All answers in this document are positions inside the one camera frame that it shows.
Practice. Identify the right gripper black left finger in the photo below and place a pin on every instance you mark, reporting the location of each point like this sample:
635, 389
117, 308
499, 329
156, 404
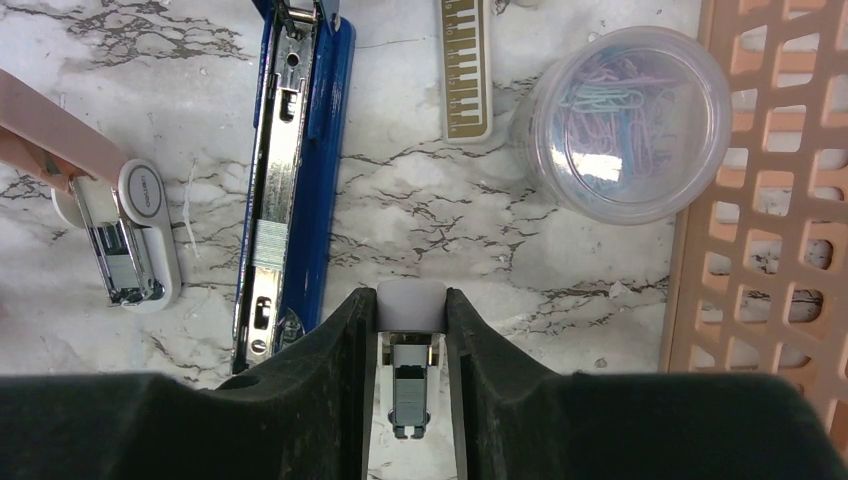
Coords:
304, 413

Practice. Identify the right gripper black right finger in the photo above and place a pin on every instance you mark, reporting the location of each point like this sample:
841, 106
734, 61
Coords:
514, 418

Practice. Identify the white tube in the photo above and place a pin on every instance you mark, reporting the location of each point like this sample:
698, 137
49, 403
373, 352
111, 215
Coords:
411, 430

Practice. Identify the small white brown eraser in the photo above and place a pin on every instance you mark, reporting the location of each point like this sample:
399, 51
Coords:
119, 202

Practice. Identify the blue stapler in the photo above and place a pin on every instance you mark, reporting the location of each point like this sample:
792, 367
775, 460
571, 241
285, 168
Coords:
302, 91

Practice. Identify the peach plastic desk organizer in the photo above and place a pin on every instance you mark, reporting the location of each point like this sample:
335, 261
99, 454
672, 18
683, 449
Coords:
758, 278

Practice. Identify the clear small cup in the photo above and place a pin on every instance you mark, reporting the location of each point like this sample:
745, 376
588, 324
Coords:
627, 130

